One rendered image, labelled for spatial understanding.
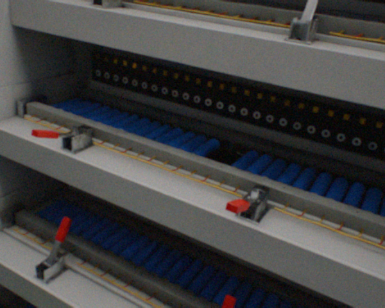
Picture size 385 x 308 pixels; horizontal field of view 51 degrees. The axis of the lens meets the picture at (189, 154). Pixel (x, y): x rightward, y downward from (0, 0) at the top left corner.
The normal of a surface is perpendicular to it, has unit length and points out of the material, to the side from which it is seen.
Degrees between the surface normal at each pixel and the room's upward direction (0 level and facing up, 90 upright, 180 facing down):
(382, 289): 108
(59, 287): 18
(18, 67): 90
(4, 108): 90
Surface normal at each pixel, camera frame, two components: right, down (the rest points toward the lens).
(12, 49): 0.86, 0.29
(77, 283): 0.10, -0.90
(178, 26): -0.50, 0.32
